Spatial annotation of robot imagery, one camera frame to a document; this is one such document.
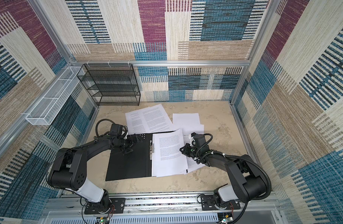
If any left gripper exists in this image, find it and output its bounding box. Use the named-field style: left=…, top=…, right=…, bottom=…
left=116, top=135, right=142, bottom=156

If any orange black file folder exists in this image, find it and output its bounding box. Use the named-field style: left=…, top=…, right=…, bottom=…
left=105, top=131, right=172, bottom=181

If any blank-side white sheet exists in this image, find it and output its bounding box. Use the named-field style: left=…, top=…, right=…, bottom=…
left=172, top=113, right=201, bottom=129

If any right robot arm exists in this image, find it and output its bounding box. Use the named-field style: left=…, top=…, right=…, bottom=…
left=180, top=133, right=272, bottom=209

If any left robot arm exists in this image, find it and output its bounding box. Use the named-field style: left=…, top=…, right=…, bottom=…
left=46, top=119, right=142, bottom=213

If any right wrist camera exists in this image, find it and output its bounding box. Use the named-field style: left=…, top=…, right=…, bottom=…
left=191, top=133, right=207, bottom=148

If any black wire mesh shelf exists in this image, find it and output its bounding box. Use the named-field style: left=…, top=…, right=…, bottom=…
left=77, top=63, right=141, bottom=106

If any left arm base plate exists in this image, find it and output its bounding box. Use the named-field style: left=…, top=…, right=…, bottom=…
left=83, top=198, right=126, bottom=215

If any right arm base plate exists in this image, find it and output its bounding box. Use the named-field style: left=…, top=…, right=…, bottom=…
left=197, top=194, right=241, bottom=211

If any white wire mesh basket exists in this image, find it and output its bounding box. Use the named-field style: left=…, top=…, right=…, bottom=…
left=26, top=66, right=80, bottom=126

